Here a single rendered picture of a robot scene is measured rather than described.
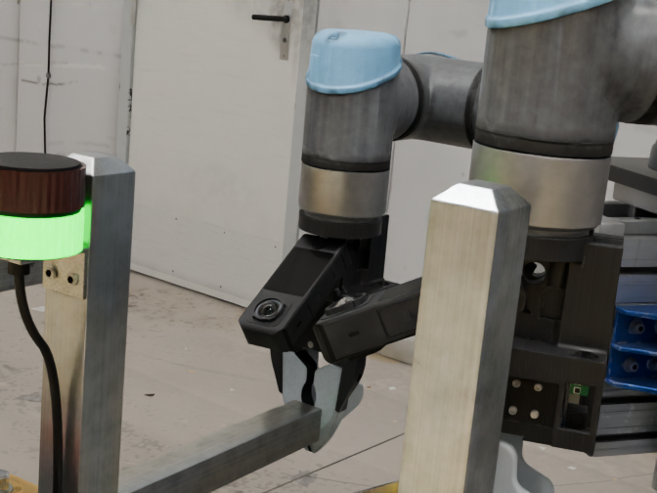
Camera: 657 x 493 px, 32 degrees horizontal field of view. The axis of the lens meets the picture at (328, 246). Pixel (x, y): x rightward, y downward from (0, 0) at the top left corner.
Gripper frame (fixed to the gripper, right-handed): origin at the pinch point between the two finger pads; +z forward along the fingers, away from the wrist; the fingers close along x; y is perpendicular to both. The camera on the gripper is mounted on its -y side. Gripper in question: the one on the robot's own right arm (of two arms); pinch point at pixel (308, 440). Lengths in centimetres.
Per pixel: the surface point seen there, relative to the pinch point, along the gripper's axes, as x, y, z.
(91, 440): -5.8, -32.2, -11.6
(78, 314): -5.2, -33.0, -19.5
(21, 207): -6.0, -38.2, -26.6
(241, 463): -1.5, -11.4, -2.0
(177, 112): 241, 255, 18
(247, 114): 205, 252, 14
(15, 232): -5.8, -38.4, -25.3
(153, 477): -1.0, -21.0, -3.8
